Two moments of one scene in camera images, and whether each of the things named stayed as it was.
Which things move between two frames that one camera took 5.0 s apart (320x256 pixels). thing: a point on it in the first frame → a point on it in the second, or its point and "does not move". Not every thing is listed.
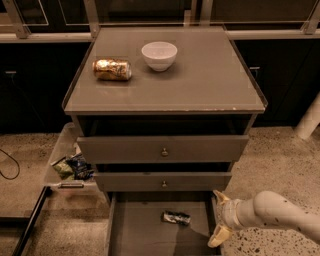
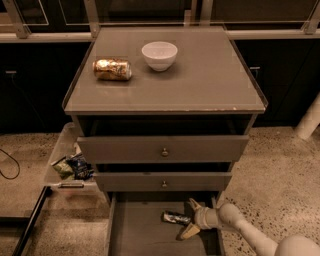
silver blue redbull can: (181, 218) does not move
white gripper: (225, 212) → (201, 218)
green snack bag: (64, 170) does not move
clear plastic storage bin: (70, 172) does not move
